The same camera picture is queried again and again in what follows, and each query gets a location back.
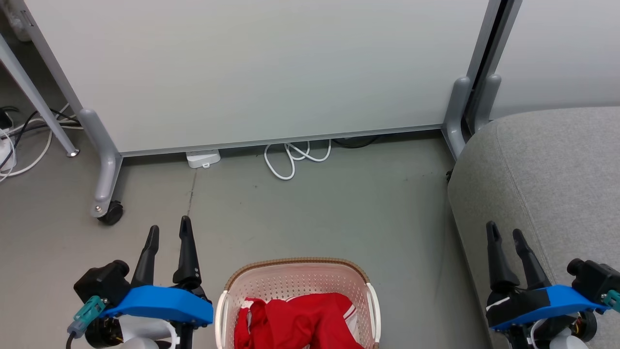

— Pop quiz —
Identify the wide white partition grey frame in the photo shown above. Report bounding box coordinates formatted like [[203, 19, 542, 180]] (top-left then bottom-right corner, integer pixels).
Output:
[[0, 0, 507, 220]]

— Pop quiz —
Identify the narrow white partition grey frame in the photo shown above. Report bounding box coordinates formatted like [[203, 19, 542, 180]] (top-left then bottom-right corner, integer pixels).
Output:
[[467, 0, 620, 135]]

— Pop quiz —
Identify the teal plug left arm cable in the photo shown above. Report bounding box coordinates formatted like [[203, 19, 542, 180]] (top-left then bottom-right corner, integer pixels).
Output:
[[66, 295, 107, 349]]

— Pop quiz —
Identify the grey fabric sofa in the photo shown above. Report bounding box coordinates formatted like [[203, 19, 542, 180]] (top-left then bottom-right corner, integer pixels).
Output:
[[447, 107, 620, 349]]

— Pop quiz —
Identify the white power adapter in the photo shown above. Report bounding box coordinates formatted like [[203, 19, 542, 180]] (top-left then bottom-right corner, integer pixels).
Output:
[[186, 149, 221, 170]]

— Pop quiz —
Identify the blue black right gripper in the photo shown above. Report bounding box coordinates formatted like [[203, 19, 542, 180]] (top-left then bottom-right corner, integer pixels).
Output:
[[486, 221, 610, 349]]

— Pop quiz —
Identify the black cable bundle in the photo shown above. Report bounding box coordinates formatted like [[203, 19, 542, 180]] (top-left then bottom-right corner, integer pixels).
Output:
[[0, 106, 84, 171]]

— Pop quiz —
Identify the black floor cable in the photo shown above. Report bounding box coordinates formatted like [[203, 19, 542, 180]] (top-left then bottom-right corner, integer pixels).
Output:
[[332, 135, 383, 149]]

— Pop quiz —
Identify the red white-trimmed garment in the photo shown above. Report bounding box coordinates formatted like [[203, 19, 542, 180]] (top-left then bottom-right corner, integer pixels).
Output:
[[234, 292, 365, 349]]

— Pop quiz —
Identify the beige perforated laundry basket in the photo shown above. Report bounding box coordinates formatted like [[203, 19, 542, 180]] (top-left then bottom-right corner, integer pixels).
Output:
[[215, 257, 382, 349]]

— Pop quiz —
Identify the grey metal table leg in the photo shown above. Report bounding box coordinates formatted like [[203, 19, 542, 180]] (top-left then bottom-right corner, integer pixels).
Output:
[[0, 33, 81, 159]]

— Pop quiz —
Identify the black caster wheel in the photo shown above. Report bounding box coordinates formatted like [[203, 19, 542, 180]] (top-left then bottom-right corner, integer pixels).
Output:
[[97, 201, 124, 226]]

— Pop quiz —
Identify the white looped cable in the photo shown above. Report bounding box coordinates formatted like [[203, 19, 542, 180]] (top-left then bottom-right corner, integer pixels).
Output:
[[263, 139, 333, 181]]

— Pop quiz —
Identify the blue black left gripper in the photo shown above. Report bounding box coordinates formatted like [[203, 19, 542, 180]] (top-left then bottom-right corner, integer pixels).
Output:
[[99, 216, 214, 349]]

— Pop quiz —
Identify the white floor cable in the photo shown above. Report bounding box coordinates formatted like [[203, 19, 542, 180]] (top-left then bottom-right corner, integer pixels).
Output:
[[0, 103, 72, 184]]

